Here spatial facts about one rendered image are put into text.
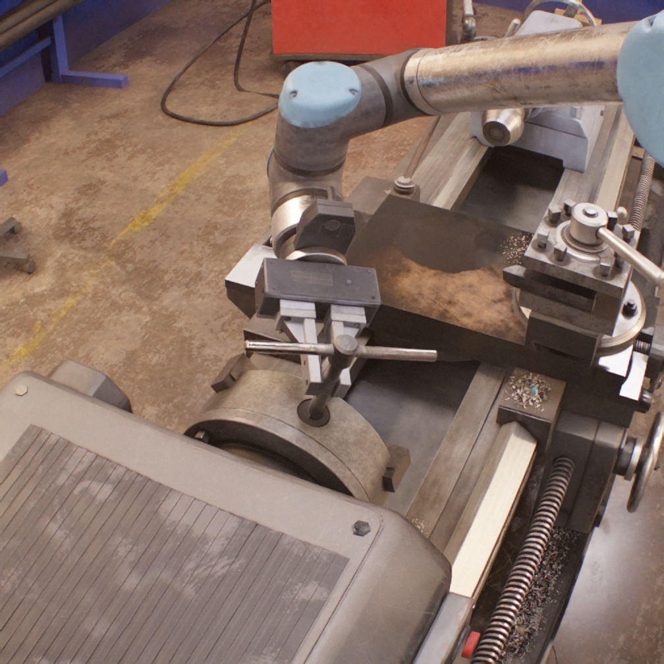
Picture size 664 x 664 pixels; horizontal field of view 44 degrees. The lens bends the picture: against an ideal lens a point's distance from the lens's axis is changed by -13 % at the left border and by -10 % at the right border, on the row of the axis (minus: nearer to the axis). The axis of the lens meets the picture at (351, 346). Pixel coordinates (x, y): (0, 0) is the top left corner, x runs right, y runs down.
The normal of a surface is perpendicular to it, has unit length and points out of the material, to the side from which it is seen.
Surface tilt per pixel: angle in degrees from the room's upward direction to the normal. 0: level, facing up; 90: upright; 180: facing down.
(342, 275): 21
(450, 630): 0
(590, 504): 90
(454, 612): 0
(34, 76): 90
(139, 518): 0
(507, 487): 36
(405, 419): 13
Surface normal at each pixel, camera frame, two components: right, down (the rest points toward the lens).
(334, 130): 0.44, 0.77
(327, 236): 0.11, 0.83
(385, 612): 0.64, -0.32
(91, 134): 0.00, -0.73
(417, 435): -0.03, -0.56
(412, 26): -0.07, 0.69
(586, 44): -0.81, -0.19
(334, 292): 0.30, -0.56
